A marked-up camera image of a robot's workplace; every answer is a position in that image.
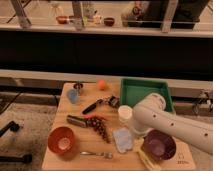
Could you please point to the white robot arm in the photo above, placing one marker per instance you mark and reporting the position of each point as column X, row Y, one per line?
column 150, row 112

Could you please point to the black handled peeler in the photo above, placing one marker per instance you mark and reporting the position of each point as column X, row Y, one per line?
column 112, row 101

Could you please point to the light blue towel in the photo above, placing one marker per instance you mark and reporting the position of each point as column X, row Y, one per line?
column 123, row 140

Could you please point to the dark red bowl on shelf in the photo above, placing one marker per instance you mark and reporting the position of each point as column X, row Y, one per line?
column 109, row 21

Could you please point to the small blue cup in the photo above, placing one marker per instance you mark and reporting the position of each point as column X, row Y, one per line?
column 72, row 95

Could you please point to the silver fork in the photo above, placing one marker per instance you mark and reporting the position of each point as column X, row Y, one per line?
column 103, row 154

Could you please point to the orange ball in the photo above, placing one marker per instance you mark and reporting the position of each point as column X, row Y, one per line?
column 102, row 85

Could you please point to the bunch of dark grapes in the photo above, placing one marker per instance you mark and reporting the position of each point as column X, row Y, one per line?
column 99, row 126

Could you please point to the purple bowl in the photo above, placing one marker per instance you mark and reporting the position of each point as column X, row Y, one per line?
column 159, row 146

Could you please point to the white cup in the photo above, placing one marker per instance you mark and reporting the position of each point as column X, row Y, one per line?
column 125, row 114

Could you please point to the orange red bowl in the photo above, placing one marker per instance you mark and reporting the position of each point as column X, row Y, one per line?
column 61, row 140

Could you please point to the red chili pepper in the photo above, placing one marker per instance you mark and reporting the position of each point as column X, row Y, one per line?
column 94, row 116

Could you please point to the green plastic tray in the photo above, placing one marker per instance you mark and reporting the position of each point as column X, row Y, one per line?
column 133, row 91

